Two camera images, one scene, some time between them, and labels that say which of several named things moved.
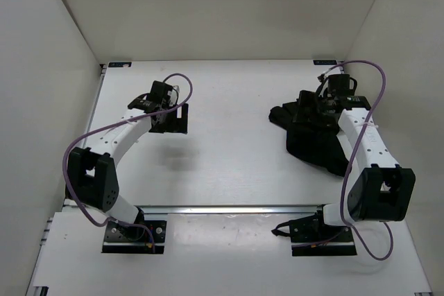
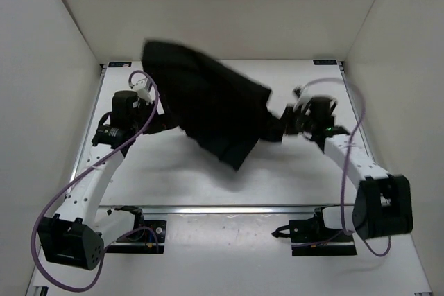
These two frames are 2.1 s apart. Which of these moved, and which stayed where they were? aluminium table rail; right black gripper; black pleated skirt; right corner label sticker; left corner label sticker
Moved: right black gripper; black pleated skirt
Stayed: right corner label sticker; aluminium table rail; left corner label sticker
